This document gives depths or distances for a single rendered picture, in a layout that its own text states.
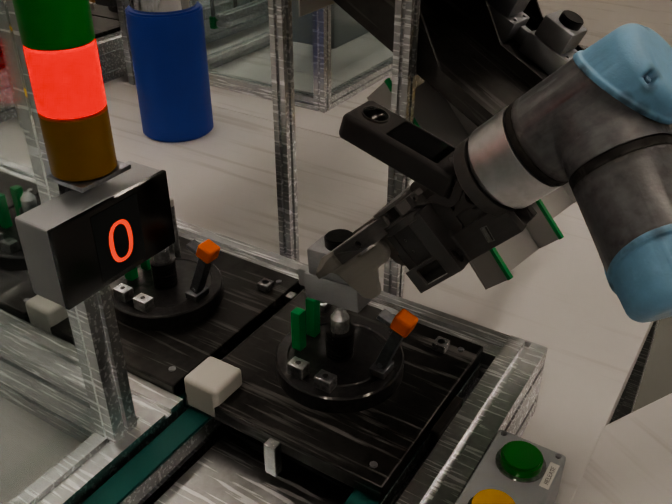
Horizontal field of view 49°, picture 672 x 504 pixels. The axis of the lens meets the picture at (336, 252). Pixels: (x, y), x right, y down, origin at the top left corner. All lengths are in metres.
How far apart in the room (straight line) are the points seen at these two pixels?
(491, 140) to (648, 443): 0.51
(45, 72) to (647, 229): 0.42
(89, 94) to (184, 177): 0.94
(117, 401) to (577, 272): 0.76
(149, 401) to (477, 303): 0.52
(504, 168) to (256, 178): 0.95
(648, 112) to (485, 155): 0.12
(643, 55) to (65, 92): 0.39
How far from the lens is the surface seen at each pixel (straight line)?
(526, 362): 0.88
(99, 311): 0.71
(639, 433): 0.98
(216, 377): 0.80
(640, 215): 0.52
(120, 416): 0.79
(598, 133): 0.53
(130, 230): 0.63
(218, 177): 1.49
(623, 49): 0.53
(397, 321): 0.73
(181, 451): 0.80
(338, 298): 0.74
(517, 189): 0.58
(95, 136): 0.58
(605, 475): 0.92
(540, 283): 1.20
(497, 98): 0.91
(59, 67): 0.56
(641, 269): 0.52
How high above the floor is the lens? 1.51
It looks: 32 degrees down
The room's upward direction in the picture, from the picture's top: straight up
